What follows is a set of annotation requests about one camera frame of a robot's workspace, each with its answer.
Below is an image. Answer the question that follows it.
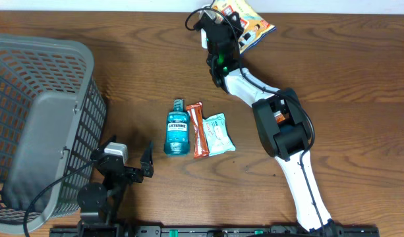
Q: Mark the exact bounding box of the yellow snack bag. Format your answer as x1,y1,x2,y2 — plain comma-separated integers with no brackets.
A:
210,0,276,54

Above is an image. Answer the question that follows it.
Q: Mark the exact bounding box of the teal Listerine mouthwash bottle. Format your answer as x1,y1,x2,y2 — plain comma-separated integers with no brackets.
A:
163,99,190,156

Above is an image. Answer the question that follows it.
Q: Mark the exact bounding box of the red snack bar wrapper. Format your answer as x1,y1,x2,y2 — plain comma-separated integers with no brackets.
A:
186,101,210,159

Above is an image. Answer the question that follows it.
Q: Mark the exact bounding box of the light blue wipes pack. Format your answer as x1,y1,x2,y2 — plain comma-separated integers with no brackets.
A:
203,113,235,157

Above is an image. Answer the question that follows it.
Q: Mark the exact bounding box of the orange small box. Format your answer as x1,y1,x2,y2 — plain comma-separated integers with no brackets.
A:
274,111,286,123

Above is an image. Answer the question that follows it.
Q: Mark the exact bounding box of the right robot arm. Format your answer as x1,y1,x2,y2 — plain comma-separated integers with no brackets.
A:
193,7,340,236

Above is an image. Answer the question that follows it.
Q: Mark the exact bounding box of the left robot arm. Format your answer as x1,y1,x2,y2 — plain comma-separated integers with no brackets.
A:
77,142,154,236

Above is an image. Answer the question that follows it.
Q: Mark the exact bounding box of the white barcode scanner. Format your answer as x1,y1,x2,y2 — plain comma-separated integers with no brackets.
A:
200,5,211,49

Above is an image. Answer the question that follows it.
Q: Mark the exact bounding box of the grey plastic shopping basket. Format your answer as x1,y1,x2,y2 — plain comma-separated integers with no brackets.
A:
0,34,107,234

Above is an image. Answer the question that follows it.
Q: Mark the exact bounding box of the black right camera cable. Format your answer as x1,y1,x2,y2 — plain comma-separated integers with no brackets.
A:
185,7,328,236

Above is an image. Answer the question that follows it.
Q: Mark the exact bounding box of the black camera cable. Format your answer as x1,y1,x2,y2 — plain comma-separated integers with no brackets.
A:
22,159,97,237
185,7,328,236

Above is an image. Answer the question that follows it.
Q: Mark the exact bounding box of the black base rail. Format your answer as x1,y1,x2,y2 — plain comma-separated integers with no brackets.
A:
49,223,380,237

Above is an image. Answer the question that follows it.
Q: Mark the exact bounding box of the black left camera cable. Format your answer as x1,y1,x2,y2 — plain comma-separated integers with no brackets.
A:
22,159,97,237

